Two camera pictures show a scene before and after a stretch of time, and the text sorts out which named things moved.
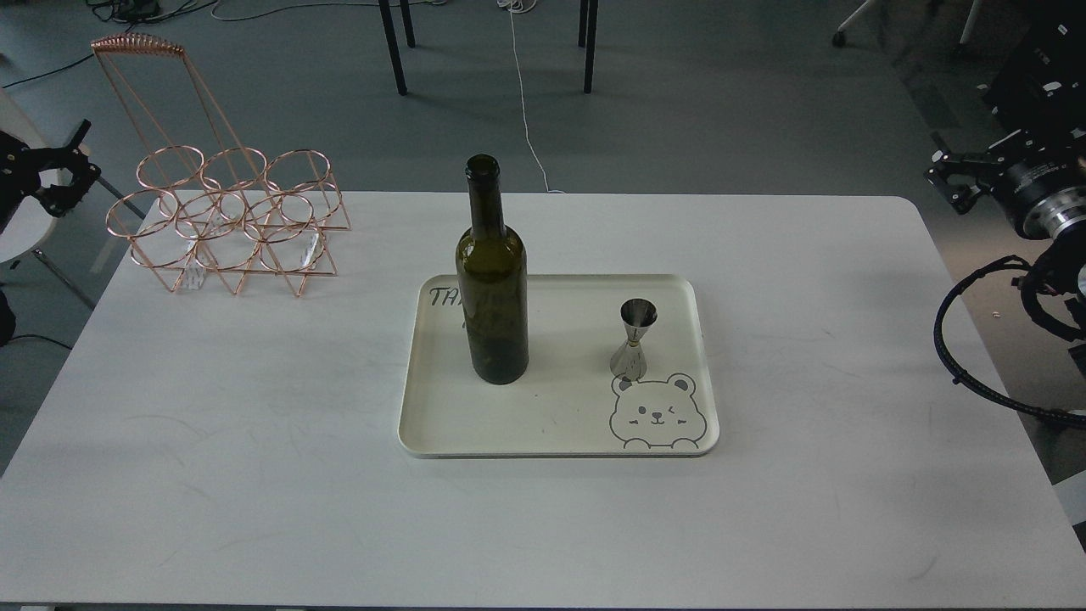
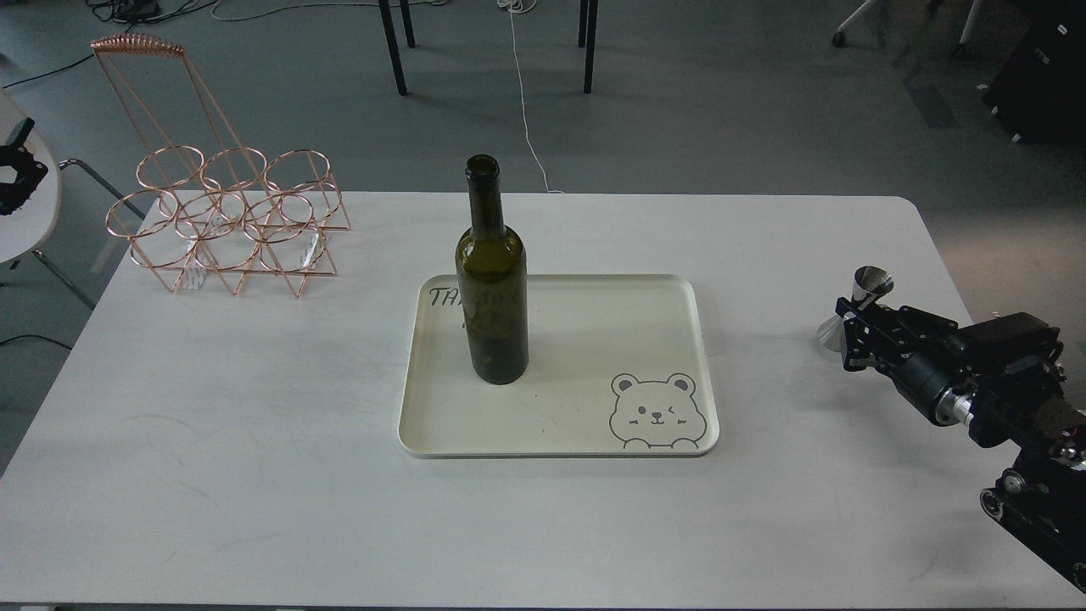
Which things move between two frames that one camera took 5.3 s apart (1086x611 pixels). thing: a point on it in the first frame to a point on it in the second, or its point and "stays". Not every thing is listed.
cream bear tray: (569, 403) stays
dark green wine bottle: (493, 277) stays
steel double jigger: (637, 316) to (870, 283)
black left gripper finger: (79, 135) to (20, 132)
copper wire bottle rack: (201, 196) stays
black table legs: (396, 62) stays
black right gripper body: (958, 177) to (912, 347)
